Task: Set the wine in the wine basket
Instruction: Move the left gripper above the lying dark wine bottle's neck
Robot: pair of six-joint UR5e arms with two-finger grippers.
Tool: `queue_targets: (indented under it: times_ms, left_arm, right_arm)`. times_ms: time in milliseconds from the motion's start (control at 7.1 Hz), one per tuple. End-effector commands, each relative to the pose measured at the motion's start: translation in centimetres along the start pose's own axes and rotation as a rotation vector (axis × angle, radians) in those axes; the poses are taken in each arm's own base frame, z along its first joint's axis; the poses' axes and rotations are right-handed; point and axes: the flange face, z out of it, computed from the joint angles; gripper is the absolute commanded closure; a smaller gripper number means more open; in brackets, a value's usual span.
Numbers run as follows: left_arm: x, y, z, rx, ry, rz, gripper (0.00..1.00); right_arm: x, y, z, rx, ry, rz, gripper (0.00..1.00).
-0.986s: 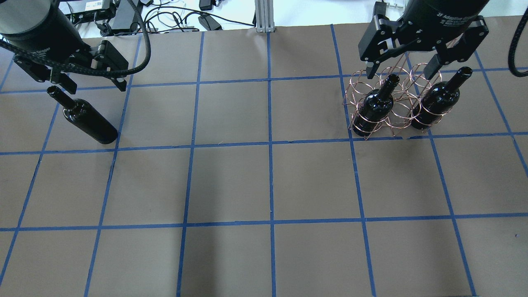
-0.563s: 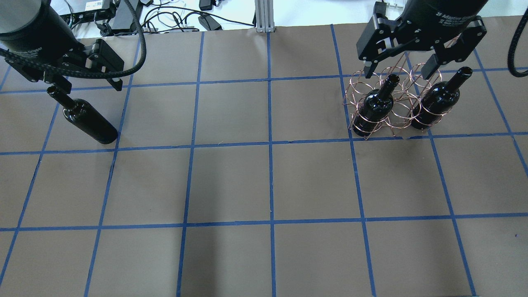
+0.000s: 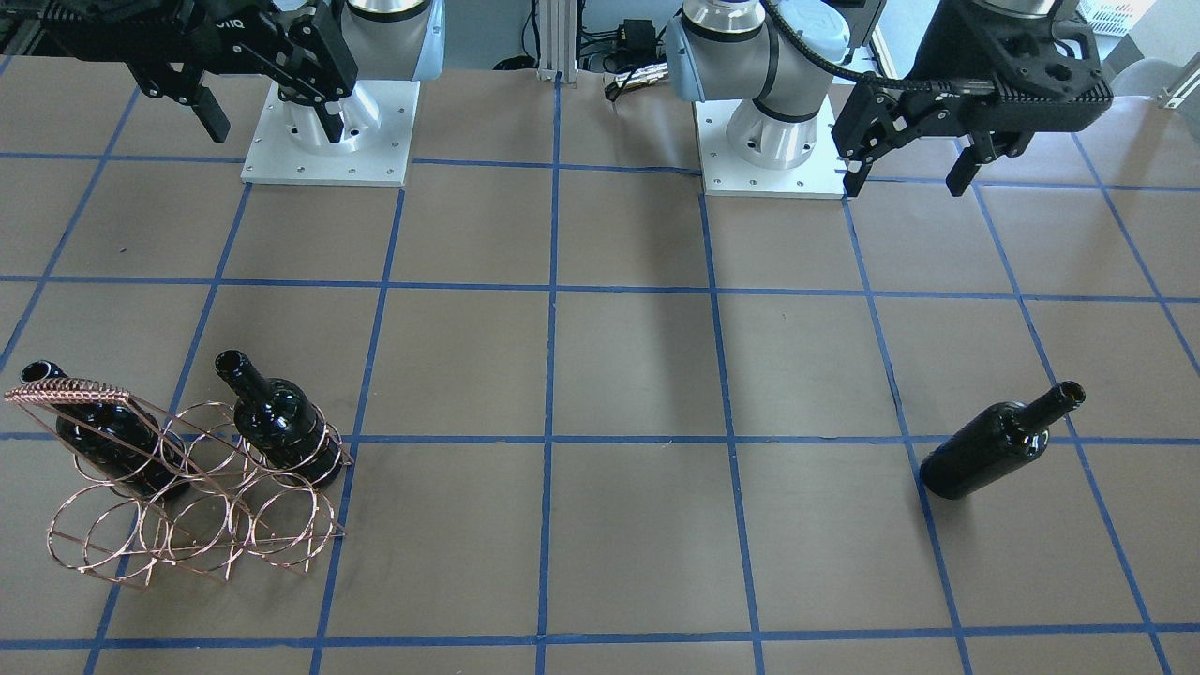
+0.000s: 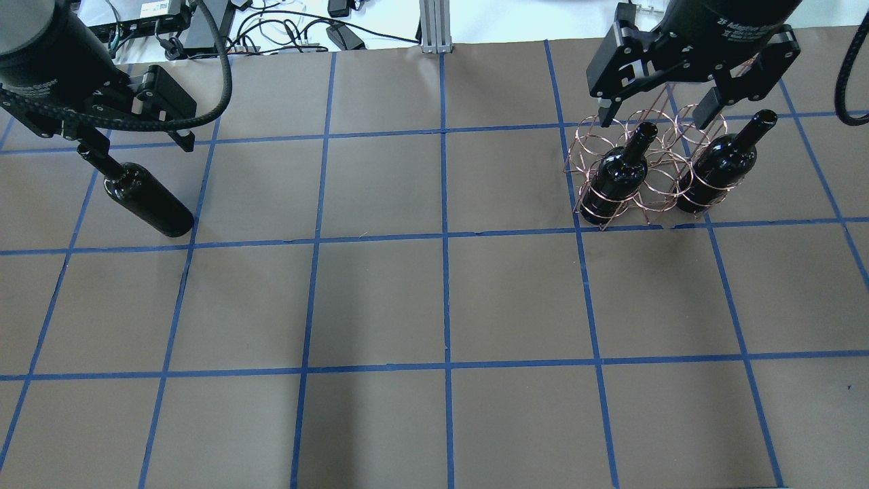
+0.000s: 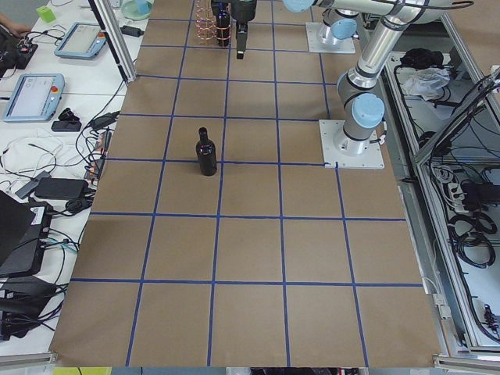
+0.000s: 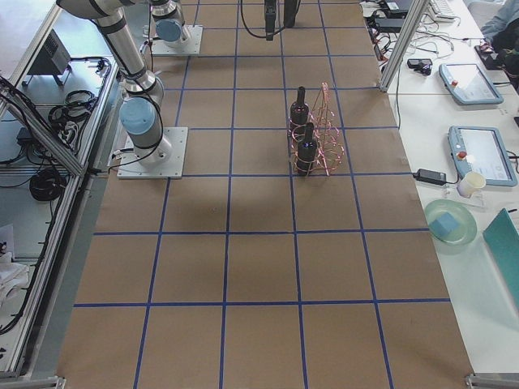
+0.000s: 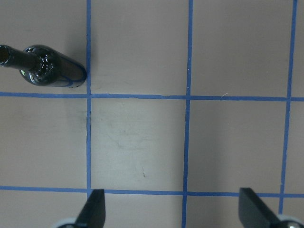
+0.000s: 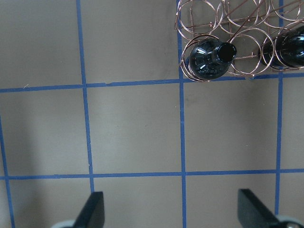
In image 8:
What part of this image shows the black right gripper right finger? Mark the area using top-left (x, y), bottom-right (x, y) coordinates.
top-left (237, 189), bottom-right (284, 228)

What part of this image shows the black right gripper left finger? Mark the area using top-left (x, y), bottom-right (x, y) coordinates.
top-left (74, 191), bottom-right (105, 228)

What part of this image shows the dark glass wine bottle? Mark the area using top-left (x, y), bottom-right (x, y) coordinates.
top-left (188, 38), bottom-right (237, 80)

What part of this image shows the copper wire wine rack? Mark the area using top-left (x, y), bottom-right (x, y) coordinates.
top-left (175, 0), bottom-right (304, 82)

